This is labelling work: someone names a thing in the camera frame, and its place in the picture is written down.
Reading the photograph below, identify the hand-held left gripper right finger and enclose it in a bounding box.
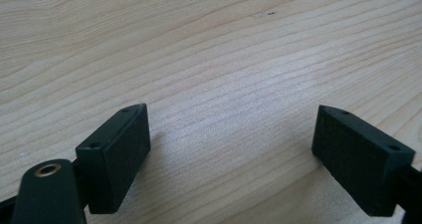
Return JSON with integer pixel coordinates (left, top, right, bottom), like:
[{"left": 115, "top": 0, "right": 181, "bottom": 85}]
[{"left": 311, "top": 105, "right": 416, "bottom": 218}]

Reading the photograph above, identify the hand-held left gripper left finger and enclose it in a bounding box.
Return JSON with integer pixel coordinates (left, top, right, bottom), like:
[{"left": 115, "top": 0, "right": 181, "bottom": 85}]
[{"left": 75, "top": 103, "right": 152, "bottom": 215}]

